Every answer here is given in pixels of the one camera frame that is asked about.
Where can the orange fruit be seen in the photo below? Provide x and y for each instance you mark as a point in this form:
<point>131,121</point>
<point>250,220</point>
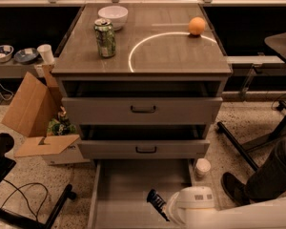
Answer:
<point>197,26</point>

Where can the white bowl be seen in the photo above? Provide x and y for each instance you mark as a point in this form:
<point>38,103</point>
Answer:
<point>117,14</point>

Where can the green packages in box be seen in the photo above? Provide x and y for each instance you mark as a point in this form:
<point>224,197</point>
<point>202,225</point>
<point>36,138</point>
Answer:
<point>60,124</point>

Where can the grey drawer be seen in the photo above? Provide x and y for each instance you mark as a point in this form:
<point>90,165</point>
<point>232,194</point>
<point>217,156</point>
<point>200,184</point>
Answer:
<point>143,149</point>
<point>142,111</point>
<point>121,187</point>

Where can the black shoe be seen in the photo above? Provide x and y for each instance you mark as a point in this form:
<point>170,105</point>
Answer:
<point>236,190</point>

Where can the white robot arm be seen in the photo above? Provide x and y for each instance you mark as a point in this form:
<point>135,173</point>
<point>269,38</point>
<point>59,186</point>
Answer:
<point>264,215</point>

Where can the white cup on floor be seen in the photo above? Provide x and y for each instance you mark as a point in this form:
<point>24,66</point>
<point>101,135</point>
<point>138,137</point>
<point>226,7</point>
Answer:
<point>202,167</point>

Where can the blue patterned bowl right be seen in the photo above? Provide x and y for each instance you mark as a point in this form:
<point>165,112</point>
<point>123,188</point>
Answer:
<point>26,56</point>

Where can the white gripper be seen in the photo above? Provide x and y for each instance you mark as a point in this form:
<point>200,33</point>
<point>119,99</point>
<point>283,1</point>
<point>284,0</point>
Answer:
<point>175,207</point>

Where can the grey middle drawer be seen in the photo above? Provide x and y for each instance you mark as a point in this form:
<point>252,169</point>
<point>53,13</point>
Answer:
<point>143,149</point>

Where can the black table stand base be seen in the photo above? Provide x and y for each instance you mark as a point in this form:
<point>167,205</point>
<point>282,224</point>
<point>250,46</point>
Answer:
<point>278,44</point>

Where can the green soda can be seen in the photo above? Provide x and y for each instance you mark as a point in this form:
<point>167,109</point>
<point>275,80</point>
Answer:
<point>105,37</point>

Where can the grey top drawer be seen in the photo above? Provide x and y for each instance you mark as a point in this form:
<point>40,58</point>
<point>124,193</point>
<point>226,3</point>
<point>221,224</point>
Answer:
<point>142,111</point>

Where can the grey bottom drawer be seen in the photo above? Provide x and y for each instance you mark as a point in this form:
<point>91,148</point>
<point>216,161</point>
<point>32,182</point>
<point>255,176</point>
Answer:
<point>121,187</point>

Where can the person leg dark trousers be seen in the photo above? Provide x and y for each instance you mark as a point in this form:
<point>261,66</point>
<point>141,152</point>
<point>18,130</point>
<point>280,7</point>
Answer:
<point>269,181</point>

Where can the open cardboard box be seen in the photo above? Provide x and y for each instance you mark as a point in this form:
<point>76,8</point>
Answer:
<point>33,106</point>

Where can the blue patterned bowl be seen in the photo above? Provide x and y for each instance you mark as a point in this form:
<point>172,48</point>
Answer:
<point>5,53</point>
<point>26,56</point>

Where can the white paper cup on shelf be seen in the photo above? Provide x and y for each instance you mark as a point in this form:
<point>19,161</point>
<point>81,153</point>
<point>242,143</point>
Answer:
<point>46,53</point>

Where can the grey drawer cabinet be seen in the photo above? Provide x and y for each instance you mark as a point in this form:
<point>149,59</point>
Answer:
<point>155,57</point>

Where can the black chair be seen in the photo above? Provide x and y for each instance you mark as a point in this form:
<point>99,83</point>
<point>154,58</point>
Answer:
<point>21,222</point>

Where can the blue patterned bowl left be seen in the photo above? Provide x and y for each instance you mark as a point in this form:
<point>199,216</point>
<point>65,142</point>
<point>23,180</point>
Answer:
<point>5,53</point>

